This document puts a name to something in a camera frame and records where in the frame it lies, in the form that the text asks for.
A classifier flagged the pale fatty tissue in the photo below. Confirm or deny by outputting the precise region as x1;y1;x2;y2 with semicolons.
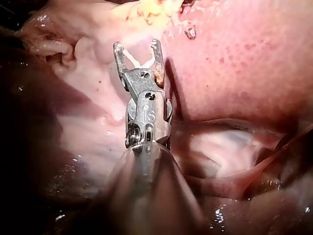
14;9;167;191
185;127;279;179

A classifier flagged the right arm instrument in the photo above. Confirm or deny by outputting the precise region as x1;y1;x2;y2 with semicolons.
121;68;173;149

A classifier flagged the right arm instrument jaw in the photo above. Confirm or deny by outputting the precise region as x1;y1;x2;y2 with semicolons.
112;41;130;74
149;38;165;89

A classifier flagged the white clip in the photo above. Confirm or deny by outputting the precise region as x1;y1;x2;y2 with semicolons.
119;40;158;70

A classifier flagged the gallbladder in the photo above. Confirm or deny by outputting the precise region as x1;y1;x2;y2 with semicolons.
111;0;196;27

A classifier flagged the dark red liver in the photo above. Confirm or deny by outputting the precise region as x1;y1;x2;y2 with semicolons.
0;0;313;235

